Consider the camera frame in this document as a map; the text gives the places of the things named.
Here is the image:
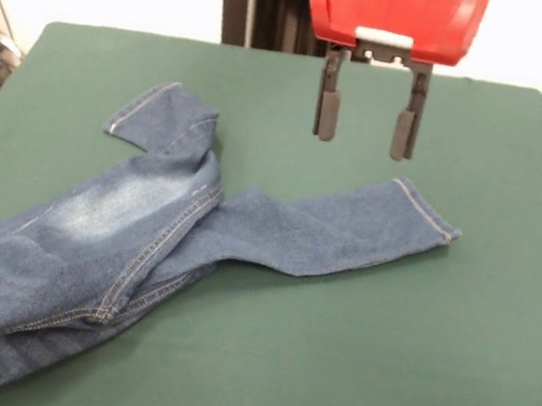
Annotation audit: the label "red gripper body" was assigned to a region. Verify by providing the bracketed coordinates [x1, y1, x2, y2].
[299, 0, 490, 85]

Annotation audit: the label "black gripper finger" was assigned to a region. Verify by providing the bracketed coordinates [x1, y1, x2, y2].
[309, 43, 353, 145]
[387, 68, 433, 163]

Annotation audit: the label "blue denim jeans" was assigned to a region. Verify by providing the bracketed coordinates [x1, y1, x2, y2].
[0, 56, 479, 406]

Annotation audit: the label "dark green table cloth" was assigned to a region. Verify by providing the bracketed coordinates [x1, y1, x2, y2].
[0, 10, 542, 406]

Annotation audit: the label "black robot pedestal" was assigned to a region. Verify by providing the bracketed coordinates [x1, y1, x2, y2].
[205, 0, 334, 59]

